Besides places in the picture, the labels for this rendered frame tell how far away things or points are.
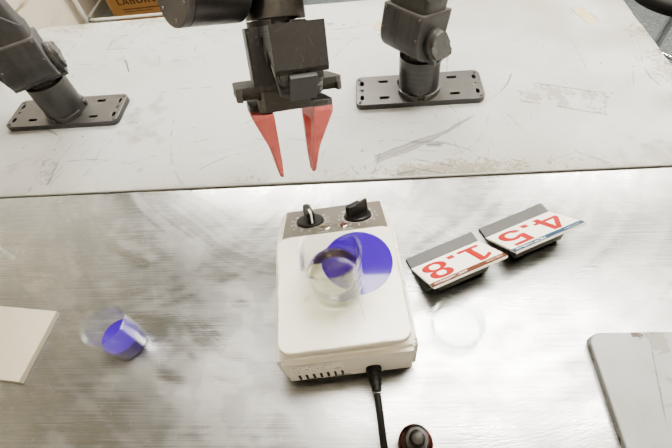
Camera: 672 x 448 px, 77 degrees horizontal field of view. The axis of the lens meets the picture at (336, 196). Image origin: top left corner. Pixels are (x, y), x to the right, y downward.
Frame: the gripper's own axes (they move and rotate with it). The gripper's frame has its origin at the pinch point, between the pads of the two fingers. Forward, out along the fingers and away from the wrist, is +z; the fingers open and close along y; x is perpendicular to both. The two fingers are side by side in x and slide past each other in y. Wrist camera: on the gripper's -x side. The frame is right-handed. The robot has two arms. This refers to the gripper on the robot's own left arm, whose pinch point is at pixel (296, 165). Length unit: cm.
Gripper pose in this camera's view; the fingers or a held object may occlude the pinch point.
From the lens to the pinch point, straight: 46.5
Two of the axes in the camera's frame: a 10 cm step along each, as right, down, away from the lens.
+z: 1.0, 9.2, 3.7
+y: 9.6, -1.9, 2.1
